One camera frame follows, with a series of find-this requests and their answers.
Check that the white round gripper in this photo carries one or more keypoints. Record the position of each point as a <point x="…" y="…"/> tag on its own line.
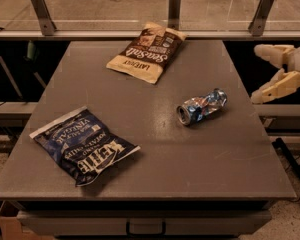
<point x="282" y="84"/>

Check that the silver blue redbull can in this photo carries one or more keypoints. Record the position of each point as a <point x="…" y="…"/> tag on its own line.
<point x="198" y="108"/>

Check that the brown sea salt chips bag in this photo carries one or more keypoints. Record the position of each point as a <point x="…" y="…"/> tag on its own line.
<point x="147" y="55"/>

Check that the blue kettle chips bag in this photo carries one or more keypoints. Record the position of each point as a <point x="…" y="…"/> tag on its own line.
<point x="82" y="145"/>

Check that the clear acrylic barrier panel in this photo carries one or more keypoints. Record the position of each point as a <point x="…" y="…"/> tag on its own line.
<point x="216" y="15"/>

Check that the cardboard box under table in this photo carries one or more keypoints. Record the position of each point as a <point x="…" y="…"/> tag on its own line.
<point x="11" y="228"/>

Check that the right metal barrier bracket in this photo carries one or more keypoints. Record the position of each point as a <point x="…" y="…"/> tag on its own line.
<point x="258" y="23"/>

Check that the metal barrier bracket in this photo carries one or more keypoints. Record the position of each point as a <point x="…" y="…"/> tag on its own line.
<point x="46" y="24"/>
<point x="174" y="7"/>
<point x="258" y="23"/>

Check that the middle metal barrier bracket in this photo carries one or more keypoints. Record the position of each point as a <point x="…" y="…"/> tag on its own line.
<point x="174" y="7"/>

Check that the grey table drawer with handle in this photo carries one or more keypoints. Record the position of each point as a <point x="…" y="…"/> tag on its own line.
<point x="144" y="223"/>

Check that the left metal barrier bracket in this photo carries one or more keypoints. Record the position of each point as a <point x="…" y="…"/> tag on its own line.
<point x="46" y="24"/>

